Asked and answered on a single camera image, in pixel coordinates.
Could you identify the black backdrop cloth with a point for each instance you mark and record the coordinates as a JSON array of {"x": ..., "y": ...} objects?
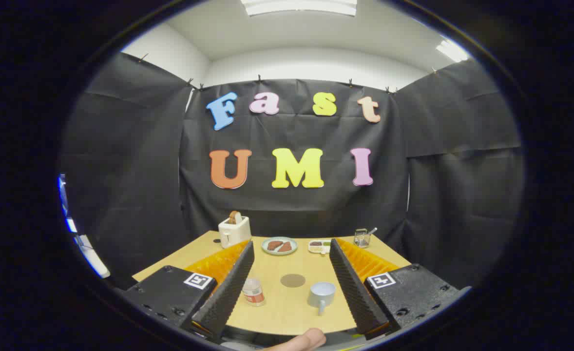
[{"x": 292, "y": 209}]

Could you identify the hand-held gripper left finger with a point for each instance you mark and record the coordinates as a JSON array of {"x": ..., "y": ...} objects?
[{"x": 231, "y": 287}]

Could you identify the round brown coaster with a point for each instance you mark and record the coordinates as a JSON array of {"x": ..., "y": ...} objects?
[{"x": 293, "y": 280}]

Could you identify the bread slice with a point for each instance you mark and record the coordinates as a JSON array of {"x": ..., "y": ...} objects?
[{"x": 235, "y": 217}]

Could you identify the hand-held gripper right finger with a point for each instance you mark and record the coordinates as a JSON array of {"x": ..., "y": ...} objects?
[{"x": 353, "y": 287}]

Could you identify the pale green plate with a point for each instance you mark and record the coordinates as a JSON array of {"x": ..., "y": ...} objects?
[{"x": 279, "y": 253}]

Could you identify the white divided dish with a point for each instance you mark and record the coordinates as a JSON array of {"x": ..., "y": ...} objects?
[{"x": 318, "y": 247}]

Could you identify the white toaster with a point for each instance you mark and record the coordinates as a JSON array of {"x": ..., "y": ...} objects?
[{"x": 233, "y": 233}]

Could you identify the wooden table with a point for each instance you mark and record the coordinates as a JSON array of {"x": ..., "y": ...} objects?
[{"x": 287, "y": 309}]

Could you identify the brown meat piece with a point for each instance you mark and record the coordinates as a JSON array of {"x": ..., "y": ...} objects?
[
  {"x": 286, "y": 247},
  {"x": 274, "y": 245}
]

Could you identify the light blue cup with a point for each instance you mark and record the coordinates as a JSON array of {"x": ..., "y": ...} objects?
[{"x": 321, "y": 294}]

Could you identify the long ceiling light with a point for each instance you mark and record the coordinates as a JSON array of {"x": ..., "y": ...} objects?
[{"x": 299, "y": 7}]

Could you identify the clear juice bottle red label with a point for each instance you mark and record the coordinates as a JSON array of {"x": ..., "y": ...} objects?
[{"x": 253, "y": 293}]

